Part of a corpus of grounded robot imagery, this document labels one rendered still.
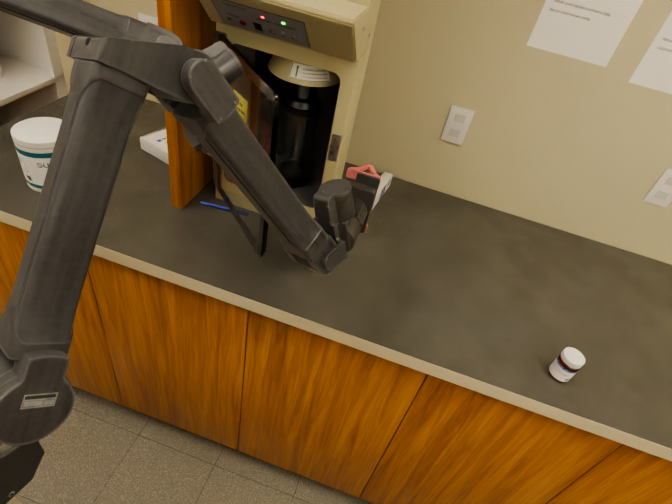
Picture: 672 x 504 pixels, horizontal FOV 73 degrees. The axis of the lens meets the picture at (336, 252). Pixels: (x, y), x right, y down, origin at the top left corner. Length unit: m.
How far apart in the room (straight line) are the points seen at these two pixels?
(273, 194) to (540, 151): 1.03
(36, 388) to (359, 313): 0.69
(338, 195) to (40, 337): 0.47
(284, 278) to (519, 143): 0.83
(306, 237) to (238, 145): 0.20
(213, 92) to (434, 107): 1.02
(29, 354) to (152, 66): 0.31
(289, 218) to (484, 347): 0.61
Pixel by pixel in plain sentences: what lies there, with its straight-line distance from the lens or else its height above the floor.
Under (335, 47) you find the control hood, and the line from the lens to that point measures 0.97.
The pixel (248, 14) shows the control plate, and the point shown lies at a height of 1.46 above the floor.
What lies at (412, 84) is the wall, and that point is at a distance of 1.46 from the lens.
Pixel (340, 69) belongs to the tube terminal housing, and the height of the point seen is 1.38.
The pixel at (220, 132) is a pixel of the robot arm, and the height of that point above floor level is 1.45.
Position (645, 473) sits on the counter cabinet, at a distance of 1.37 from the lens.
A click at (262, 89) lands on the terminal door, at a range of 0.90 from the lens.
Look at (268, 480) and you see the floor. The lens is 1.86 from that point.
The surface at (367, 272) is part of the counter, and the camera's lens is 1.17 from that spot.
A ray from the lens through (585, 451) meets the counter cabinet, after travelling 1.30.
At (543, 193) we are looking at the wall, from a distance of 1.60.
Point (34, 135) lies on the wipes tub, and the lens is 1.33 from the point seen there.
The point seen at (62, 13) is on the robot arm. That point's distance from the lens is 0.89.
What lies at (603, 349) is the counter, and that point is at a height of 0.94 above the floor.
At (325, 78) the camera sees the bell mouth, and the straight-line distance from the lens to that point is 1.10.
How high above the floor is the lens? 1.73
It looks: 41 degrees down
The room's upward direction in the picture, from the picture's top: 14 degrees clockwise
